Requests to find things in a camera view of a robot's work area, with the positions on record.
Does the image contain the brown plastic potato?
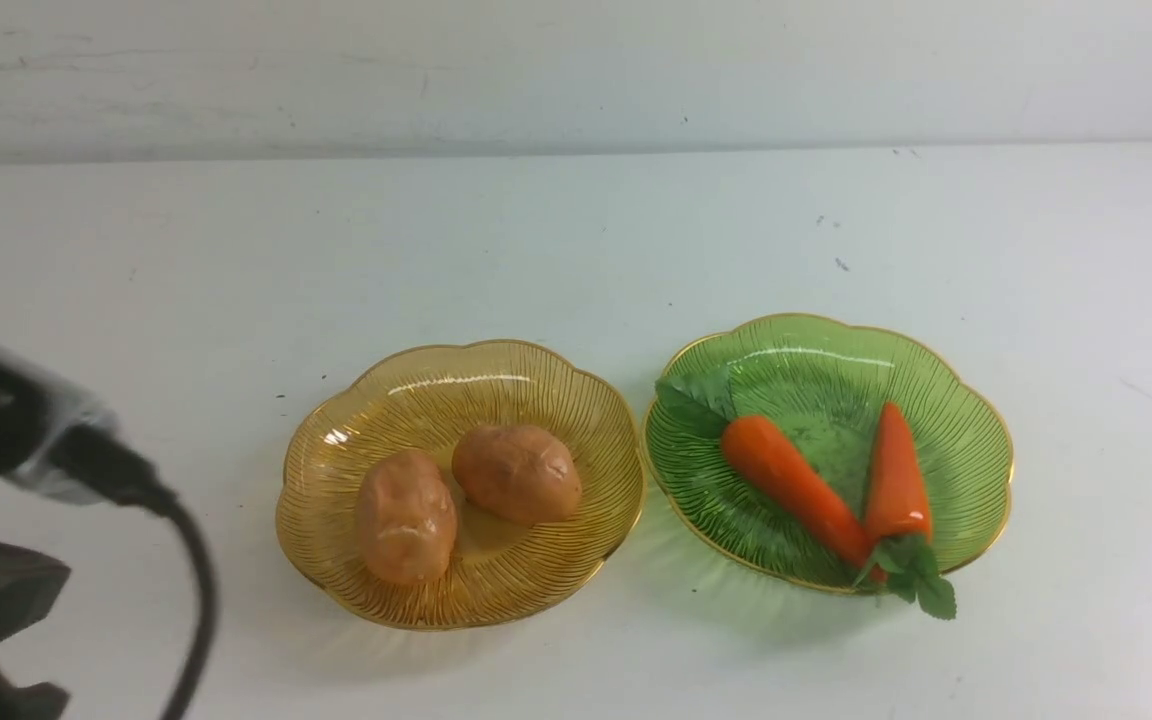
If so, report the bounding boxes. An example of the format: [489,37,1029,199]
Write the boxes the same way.
[355,448,460,585]
[450,425,582,526]

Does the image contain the orange plastic carrot with leaves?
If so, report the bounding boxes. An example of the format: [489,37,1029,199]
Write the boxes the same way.
[852,402,957,621]

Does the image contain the amber ribbed glass plate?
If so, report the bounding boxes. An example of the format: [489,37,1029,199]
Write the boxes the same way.
[276,340,646,632]

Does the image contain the orange carrot in green plate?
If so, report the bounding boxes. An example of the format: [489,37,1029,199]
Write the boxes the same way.
[646,372,888,589]

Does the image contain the green ribbed glass plate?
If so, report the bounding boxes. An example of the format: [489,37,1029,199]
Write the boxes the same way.
[641,313,1014,594]

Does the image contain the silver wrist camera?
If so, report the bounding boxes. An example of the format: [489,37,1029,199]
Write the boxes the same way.
[0,347,116,506]

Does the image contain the black camera cable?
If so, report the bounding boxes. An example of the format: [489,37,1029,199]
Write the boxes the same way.
[46,425,220,720]

